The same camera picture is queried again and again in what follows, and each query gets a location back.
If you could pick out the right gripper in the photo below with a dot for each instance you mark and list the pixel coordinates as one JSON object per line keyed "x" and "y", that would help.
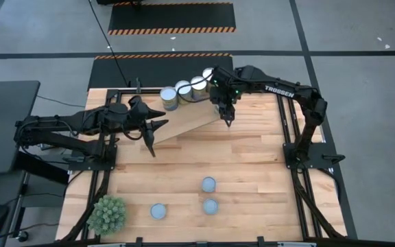
{"x": 223, "y": 97}

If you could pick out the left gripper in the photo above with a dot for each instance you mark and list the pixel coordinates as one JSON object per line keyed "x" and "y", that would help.
{"x": 137, "y": 116}

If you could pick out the peas can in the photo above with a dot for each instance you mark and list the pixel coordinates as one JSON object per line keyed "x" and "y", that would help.
{"x": 168, "y": 93}

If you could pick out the carrots can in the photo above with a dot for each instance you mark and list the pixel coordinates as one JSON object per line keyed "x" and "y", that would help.
{"x": 183, "y": 87}

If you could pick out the peaches can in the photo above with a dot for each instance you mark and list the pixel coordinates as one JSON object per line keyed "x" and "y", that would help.
{"x": 198, "y": 83}

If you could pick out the green oranges can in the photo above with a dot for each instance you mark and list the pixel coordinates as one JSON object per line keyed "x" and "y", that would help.
{"x": 207, "y": 73}

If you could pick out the short tomatoes can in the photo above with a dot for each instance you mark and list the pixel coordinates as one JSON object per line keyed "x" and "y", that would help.
{"x": 208, "y": 184}

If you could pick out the light green dotted can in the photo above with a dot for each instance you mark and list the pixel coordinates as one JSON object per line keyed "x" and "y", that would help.
{"x": 158, "y": 211}

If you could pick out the teal tuna fish can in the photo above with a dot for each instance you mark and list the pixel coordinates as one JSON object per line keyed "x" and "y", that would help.
{"x": 211, "y": 206}

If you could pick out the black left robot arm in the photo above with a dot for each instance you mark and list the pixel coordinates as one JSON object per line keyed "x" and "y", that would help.
{"x": 63, "y": 123}

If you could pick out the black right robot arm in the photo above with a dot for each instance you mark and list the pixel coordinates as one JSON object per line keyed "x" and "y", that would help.
{"x": 279, "y": 90}

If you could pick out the black hazard-striped floor mat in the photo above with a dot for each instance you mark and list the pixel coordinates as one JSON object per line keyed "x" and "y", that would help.
{"x": 170, "y": 17}
{"x": 156, "y": 72}

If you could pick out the green artificial plant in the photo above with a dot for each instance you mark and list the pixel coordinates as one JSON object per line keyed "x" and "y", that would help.
{"x": 106, "y": 215}

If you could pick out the black aluminium table frame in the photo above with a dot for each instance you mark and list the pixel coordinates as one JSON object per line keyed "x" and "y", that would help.
{"x": 132, "y": 91}

